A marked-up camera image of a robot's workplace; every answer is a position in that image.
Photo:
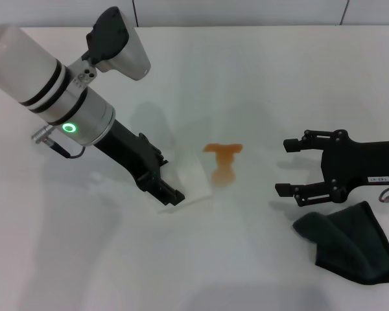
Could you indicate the dark blue rag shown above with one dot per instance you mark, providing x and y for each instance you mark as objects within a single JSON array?
[{"x": 350, "y": 243}]

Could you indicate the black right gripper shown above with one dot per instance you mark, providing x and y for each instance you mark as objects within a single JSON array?
[{"x": 353, "y": 165}]

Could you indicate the brown water stain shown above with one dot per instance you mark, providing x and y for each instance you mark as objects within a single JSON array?
[{"x": 223, "y": 162}]

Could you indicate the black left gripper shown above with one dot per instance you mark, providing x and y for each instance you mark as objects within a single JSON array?
[{"x": 123, "y": 149}]

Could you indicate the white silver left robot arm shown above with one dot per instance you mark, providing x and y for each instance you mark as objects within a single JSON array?
[{"x": 35, "y": 74}]

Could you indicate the white paper cup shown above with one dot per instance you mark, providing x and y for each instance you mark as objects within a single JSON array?
[{"x": 194, "y": 178}]

